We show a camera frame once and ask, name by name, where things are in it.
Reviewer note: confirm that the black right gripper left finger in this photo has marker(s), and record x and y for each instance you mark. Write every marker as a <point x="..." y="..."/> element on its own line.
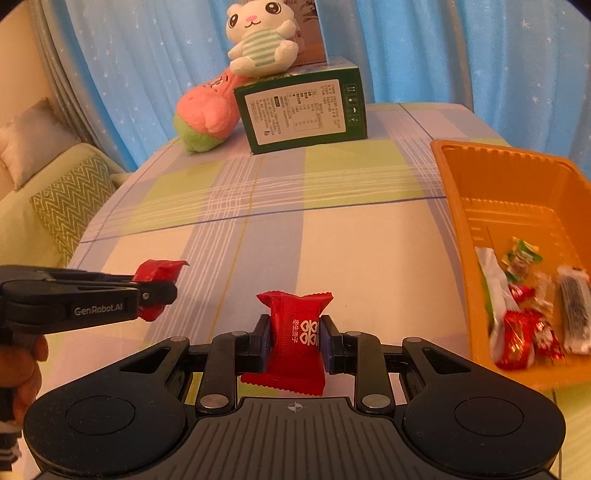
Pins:
<point x="229" y="356"/>

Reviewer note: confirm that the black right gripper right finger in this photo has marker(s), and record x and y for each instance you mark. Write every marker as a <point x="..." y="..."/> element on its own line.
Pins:
<point x="360" y="355"/>

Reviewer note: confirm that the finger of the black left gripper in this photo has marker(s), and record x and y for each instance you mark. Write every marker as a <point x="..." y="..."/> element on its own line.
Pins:
<point x="14" y="273"/>
<point x="155" y="296"/>

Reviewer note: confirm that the large red snack packet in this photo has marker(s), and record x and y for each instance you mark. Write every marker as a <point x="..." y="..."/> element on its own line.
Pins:
<point x="159" y="270"/>

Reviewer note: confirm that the silver white foil packet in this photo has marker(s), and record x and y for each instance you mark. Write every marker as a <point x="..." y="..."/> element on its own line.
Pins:
<point x="501" y="299"/>

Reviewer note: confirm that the green brown candy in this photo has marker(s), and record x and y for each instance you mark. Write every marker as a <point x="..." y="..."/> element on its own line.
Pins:
<point x="519" y="260"/>

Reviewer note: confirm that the clear black seaweed packet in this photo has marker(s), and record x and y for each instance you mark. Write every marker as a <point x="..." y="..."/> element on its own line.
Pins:
<point x="574" y="290"/>

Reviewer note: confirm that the brown cube candy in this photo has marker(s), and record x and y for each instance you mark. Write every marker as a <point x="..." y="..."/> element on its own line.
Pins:
<point x="544" y="292"/>

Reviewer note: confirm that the person's left hand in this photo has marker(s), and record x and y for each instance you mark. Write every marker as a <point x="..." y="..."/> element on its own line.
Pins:
<point x="21" y="376"/>

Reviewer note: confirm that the light green sofa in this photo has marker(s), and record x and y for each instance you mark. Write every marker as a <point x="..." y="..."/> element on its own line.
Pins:
<point x="24" y="240"/>

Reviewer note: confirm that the green zigzag cushion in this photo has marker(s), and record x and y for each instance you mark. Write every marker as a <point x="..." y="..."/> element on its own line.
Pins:
<point x="66" y="207"/>

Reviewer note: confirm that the plaid tablecloth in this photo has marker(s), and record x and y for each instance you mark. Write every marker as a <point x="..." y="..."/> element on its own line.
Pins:
<point x="388" y="225"/>

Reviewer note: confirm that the beige grey cushion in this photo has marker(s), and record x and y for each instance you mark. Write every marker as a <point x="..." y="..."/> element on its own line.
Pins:
<point x="32" y="140"/>

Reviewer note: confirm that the pink green star plush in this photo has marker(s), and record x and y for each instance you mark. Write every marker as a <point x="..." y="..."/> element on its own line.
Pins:
<point x="206" y="115"/>

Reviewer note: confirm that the orange plastic tray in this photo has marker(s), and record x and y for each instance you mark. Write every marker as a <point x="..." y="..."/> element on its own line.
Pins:
<point x="522" y="222"/>

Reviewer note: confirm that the blue star curtain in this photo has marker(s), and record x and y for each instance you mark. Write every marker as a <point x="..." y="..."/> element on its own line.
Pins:
<point x="118" y="68"/>

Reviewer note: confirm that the green white carton box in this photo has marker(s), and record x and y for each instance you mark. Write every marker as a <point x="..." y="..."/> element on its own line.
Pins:
<point x="308" y="105"/>

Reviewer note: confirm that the white rabbit plush toy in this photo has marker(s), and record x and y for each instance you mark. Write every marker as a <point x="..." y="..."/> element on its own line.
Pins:
<point x="262" y="33"/>

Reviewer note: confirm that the brown white paper box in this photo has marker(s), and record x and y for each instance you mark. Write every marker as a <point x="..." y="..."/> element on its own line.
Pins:
<point x="311" y="47"/>

